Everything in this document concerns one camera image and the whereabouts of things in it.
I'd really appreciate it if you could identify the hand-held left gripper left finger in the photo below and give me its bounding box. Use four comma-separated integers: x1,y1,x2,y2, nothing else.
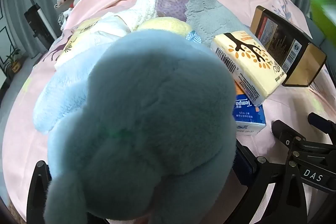
26,160,51,224

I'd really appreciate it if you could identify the white and yellow fleece towel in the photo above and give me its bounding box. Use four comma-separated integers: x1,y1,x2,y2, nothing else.
115,0,194,37

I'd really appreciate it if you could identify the blue tissue pack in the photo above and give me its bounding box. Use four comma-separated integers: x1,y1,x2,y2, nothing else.
232,81,267,136

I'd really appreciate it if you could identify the pink printed bed sheet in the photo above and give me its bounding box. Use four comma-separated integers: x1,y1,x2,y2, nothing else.
5,0,336,224

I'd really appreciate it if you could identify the potted plant in yellow pot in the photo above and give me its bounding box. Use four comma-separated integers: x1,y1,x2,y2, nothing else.
5,48,23,73

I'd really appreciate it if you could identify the grey fluffy towel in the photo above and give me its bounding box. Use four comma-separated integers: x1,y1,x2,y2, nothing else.
184,0,256,47

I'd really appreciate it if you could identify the green storage bin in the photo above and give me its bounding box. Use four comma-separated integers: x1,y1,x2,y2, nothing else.
310,0,336,43

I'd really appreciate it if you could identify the pale blue fleece cloth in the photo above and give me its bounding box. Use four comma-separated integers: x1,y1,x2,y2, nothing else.
33,52,105,135

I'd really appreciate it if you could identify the yellow tree print tissue pack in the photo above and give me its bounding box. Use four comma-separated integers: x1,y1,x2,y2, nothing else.
211,30,287,106

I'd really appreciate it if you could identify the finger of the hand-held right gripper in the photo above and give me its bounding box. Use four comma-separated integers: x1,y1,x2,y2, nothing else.
271,120,336,165
308,112,336,136

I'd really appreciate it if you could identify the upright vacuum cleaner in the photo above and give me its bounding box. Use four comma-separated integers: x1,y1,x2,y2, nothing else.
12,0,58,59

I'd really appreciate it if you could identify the blue striped small cloth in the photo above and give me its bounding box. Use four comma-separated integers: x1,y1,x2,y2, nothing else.
186,30,202,44

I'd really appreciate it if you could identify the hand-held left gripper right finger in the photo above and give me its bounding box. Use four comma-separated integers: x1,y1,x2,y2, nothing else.
232,143,310,224

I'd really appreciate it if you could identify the black and gold tin box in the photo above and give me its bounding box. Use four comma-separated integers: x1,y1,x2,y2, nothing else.
249,5,328,87

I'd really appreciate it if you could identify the light blue plush toy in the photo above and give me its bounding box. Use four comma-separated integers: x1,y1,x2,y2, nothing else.
43,29,238,224

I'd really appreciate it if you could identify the yellow leaf print tissue pack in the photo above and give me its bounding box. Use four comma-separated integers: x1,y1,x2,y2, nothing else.
54,18,103,69

